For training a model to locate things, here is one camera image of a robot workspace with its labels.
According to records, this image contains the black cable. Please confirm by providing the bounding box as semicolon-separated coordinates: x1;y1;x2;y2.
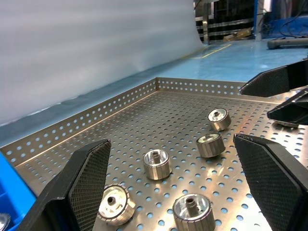
262;9;308;39

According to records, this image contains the brown cardboard piece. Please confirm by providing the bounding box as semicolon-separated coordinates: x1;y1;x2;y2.
222;32;254;42

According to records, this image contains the perforated metal tray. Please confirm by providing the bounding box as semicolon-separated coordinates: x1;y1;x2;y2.
0;77;308;231

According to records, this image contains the metal shelf rack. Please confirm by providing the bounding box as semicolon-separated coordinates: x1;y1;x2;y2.
194;0;255;45

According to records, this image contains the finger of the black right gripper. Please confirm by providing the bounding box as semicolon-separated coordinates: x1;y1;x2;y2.
267;88;308;126
240;59;308;98

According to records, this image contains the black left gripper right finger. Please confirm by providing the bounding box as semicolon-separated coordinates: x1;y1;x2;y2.
233;134;308;231

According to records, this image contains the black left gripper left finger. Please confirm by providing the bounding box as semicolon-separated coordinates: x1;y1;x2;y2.
18;139;112;231

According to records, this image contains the blue plastic bin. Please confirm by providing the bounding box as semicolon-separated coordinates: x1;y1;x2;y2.
0;150;37;231

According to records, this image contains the blue machine frame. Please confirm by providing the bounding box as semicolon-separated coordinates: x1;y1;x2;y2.
250;0;308;40

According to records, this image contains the grey tube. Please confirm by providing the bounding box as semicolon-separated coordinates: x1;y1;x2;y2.
267;38;308;50

